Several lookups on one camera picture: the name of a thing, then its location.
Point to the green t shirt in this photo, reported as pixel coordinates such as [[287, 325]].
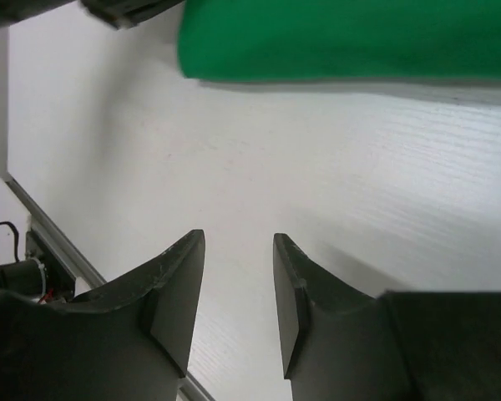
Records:
[[243, 41]]

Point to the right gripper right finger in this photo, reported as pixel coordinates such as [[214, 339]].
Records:
[[338, 343]]

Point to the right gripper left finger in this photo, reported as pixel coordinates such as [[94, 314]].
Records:
[[129, 339]]

